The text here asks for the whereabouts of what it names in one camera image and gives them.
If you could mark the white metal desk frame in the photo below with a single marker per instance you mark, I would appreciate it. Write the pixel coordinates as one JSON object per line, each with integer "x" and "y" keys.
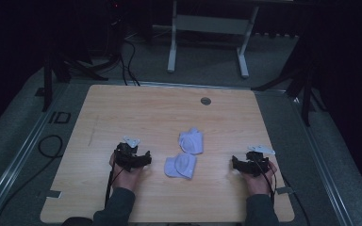
{"x": 212, "y": 25}

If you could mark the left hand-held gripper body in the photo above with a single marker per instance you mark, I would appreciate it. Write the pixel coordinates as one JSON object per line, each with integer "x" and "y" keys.
{"x": 126, "y": 154}

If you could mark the aluminium floor rail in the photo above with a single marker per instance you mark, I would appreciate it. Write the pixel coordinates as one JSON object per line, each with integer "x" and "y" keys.
{"x": 12, "y": 166}
{"x": 323, "y": 169}

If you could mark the white sock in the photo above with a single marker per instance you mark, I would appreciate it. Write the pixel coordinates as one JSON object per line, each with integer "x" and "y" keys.
{"x": 191, "y": 141}
{"x": 181, "y": 166}

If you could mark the person's left hand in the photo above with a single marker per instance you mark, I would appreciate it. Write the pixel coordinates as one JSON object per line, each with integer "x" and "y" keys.
{"x": 126, "y": 179}

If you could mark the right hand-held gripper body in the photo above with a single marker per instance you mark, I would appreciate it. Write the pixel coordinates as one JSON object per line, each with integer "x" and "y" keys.
{"x": 257, "y": 161}

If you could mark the black metal stand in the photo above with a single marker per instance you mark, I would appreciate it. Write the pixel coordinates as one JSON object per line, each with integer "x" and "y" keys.
{"x": 53, "y": 69}
{"x": 304, "y": 81}

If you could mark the person's dark clothing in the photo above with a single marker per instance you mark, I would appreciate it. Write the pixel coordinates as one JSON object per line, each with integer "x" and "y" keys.
{"x": 77, "y": 221}

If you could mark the person's right hand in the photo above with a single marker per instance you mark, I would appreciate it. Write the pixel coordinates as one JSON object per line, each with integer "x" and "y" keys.
{"x": 259, "y": 183}

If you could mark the grey round table grommet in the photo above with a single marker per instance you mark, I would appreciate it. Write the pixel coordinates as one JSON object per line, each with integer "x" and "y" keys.
{"x": 205, "y": 101}

